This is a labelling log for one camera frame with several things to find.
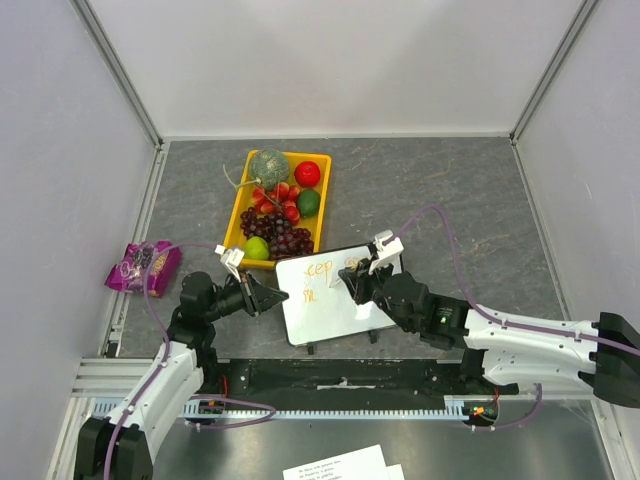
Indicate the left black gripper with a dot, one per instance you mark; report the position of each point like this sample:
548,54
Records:
256,297

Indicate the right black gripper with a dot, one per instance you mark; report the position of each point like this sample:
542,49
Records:
364,283

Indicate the small whiteboard black frame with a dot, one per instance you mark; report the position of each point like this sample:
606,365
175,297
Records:
314,311

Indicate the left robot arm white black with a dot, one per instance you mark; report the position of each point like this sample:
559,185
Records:
124,444

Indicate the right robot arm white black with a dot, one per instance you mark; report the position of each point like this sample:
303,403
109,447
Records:
505,349

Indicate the green pear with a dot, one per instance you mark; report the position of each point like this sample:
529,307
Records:
256,248

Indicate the dark red grapes bunch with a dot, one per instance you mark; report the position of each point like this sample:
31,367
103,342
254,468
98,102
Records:
285,239

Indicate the yellow plastic tray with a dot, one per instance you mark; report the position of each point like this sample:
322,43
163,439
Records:
234,236

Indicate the green mango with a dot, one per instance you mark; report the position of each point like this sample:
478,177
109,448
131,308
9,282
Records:
308,203

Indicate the red strawberries bunch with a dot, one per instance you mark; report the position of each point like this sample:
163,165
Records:
281,199

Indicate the red apple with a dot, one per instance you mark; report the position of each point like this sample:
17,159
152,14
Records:
307,174

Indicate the purple snack bag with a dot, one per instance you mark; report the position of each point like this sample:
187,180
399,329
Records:
148,263

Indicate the green netted melon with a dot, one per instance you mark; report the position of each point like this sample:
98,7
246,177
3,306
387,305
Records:
268,168

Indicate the white paper sheets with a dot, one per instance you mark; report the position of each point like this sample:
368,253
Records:
367,464

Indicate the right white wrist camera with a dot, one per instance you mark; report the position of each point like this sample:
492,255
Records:
387,247

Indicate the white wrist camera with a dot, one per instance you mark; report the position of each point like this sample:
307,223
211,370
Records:
230,258
387,247

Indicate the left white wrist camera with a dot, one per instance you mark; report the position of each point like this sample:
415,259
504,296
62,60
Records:
230,258

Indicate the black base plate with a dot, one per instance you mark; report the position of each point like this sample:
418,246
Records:
332,385

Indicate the white slotted cable duct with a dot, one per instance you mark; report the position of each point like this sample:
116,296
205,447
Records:
214,408

